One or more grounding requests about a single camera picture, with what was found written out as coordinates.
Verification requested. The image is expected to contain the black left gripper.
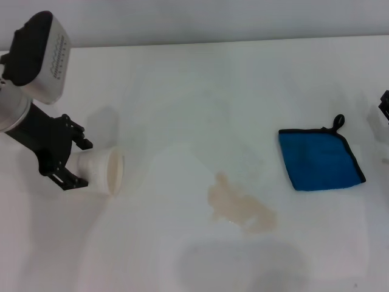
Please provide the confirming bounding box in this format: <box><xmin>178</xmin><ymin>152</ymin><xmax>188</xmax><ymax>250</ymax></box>
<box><xmin>5</xmin><ymin>102</ymin><xmax>94</xmax><ymax>192</ymax></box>

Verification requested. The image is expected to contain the white paper cup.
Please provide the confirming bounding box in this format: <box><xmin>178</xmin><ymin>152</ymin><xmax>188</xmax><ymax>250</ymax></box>
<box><xmin>65</xmin><ymin>146</ymin><xmax>126</xmax><ymax>196</ymax></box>

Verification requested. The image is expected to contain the blue rag with black trim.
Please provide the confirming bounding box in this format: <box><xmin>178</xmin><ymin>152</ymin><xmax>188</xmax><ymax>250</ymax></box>
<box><xmin>278</xmin><ymin>114</ymin><xmax>367</xmax><ymax>192</ymax></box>

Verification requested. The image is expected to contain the brown water stain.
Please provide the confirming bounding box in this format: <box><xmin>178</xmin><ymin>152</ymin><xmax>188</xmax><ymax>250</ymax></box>
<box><xmin>207</xmin><ymin>172</ymin><xmax>280</xmax><ymax>235</ymax></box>

